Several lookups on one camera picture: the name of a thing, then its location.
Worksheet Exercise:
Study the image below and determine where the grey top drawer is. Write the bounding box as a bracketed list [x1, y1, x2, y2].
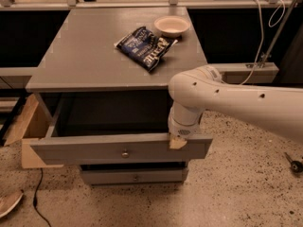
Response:
[31, 90, 212, 165]

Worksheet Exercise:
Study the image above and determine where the blue chip bag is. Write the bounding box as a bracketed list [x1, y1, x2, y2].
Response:
[115, 26, 177, 72]

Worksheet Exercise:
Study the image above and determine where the grey bottom drawer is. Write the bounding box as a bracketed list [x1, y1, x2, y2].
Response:
[80, 167, 188, 185]

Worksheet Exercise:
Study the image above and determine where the white hanging cable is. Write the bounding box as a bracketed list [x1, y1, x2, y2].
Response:
[221, 0, 286, 86]

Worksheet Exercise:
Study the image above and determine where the white paper bowl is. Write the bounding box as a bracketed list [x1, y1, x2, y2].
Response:
[154, 16, 190, 38]

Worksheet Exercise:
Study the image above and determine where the tan sneaker shoe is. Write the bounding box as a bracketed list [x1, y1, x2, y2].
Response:
[0, 190, 24, 218]

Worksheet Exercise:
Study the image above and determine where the black floor cable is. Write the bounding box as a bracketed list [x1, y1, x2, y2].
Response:
[32, 167, 52, 227]

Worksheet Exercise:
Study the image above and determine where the grey drawer cabinet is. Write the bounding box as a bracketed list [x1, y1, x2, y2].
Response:
[27, 8, 206, 173]

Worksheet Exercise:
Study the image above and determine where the grey drawer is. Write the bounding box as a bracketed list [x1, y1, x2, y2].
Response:
[31, 90, 212, 165]
[80, 167, 188, 185]

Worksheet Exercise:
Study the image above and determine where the black floor tool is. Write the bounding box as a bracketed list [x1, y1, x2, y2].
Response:
[285, 153, 303, 173]

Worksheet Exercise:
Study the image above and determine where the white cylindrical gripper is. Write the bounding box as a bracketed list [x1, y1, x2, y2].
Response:
[168, 101, 204, 149]

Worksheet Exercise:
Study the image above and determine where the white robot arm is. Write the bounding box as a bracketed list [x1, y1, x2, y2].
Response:
[168, 65, 303, 148]

